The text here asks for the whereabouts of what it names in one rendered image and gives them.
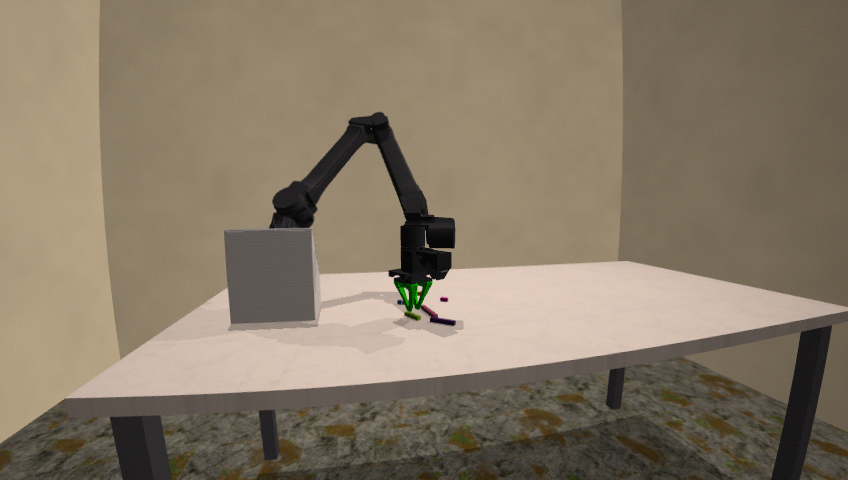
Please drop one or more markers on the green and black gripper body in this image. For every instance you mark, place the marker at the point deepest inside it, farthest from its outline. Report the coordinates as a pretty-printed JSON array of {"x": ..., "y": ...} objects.
[{"x": 409, "y": 278}]

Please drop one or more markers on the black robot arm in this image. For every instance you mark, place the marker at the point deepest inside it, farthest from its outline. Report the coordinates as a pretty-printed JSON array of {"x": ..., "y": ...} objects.
[{"x": 437, "y": 232}]

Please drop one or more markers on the dark purple rod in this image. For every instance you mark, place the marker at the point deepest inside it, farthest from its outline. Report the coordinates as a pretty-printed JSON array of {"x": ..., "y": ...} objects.
[{"x": 443, "y": 321}]

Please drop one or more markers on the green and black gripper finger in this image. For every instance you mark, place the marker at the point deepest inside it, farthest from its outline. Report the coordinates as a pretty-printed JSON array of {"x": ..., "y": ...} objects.
[
  {"x": 412, "y": 293},
  {"x": 425, "y": 288}
]

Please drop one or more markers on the pink rod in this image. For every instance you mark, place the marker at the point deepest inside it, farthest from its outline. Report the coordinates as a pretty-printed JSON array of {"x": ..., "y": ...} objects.
[{"x": 428, "y": 311}]

